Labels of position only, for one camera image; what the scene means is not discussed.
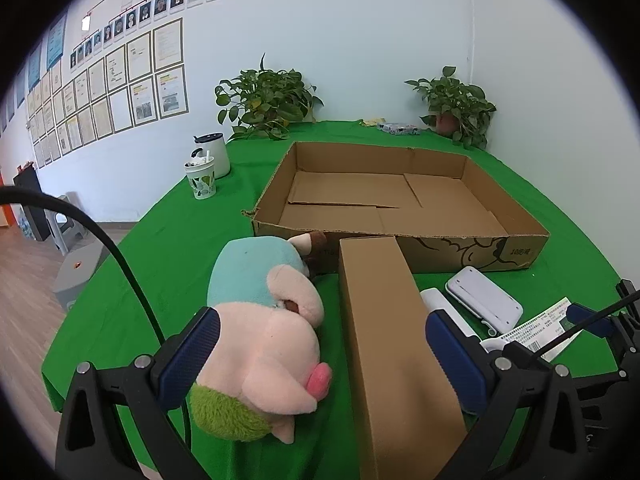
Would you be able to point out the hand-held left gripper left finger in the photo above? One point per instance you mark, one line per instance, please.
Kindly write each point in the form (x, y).
(190, 355)

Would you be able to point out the printed paper leaflet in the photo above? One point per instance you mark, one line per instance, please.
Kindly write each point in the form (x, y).
(542, 327)

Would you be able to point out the bushy green potted plant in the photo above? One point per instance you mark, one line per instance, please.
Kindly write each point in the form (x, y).
(265, 95)

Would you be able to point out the green tablecloth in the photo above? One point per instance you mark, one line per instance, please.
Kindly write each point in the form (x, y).
(165, 240)

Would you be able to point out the grey plastic stool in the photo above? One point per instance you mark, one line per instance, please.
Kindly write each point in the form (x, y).
(62, 225)

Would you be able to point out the black cabinet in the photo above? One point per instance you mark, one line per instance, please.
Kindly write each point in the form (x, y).
(32, 200)

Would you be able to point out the white rectangular device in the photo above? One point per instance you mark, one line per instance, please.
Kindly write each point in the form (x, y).
(485, 297)

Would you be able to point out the large cardboard tray box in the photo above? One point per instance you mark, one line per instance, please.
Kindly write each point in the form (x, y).
(350, 195)

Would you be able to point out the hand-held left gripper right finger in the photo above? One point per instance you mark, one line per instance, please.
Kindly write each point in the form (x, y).
(455, 360)

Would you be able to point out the pink and blue plush toy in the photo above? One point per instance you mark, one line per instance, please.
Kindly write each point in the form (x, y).
(270, 330)

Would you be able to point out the potted plant in red pot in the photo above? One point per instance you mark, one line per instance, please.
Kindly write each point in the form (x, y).
(455, 105)

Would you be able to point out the long brown cardboard box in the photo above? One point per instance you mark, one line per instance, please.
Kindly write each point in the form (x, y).
(385, 335)

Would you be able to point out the white tabletop appliance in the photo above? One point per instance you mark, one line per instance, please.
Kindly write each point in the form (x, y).
(217, 152)

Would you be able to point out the white hair dryer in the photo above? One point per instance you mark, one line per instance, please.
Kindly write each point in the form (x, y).
(442, 302)

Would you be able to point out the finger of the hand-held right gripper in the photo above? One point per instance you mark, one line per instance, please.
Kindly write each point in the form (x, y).
(587, 317)

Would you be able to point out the white cup with leaf print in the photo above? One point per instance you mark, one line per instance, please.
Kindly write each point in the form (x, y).
(201, 180)

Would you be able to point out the wall of framed certificates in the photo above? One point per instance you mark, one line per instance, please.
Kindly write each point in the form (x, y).
(125, 85)

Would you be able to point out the blue wall poster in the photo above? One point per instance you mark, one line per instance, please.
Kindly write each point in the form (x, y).
(34, 67)
(56, 40)

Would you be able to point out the clear pack of small items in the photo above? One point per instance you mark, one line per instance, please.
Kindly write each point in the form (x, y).
(398, 129)

